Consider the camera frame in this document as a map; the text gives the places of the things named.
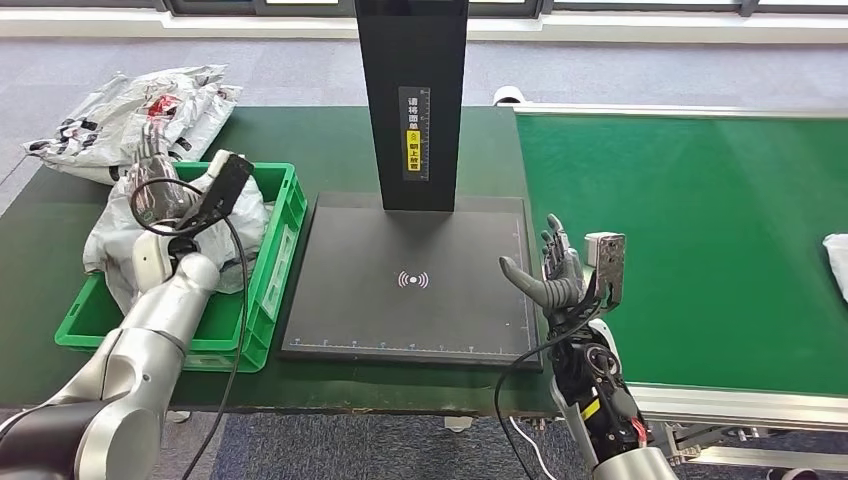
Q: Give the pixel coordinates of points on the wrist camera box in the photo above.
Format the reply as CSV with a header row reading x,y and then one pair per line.
x,y
222,189
606,265

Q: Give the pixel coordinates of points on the black inbound scanner machine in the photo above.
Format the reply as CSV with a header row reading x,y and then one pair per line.
x,y
411,278

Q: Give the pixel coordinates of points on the white bag with black print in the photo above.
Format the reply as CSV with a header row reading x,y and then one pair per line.
x,y
73,156

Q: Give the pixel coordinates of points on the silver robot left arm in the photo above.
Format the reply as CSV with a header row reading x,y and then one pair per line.
x,y
119,371

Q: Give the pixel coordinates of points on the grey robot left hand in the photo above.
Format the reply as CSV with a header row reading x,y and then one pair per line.
x,y
159,189

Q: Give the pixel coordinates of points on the green plastic crate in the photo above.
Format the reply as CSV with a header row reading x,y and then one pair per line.
x,y
278,265

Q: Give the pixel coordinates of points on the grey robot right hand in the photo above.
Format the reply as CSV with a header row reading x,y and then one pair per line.
x,y
560,285

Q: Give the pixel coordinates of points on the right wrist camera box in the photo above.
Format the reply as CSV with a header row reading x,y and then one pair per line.
x,y
606,265

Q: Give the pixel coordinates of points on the green conveyor belt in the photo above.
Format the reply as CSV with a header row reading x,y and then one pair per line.
x,y
696,232

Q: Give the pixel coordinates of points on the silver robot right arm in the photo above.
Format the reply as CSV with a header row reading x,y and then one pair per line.
x,y
603,404

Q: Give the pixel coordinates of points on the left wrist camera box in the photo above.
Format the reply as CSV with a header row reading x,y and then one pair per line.
x,y
222,189

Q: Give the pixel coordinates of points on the white window sill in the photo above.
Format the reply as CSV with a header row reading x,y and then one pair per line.
x,y
596,26

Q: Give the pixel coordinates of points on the white bag with red print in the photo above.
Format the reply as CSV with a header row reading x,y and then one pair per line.
x,y
172,99

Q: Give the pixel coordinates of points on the dark green table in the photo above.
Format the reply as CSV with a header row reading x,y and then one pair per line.
x,y
298,139

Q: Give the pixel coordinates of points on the white table foot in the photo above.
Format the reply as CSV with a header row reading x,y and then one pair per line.
x,y
458,424

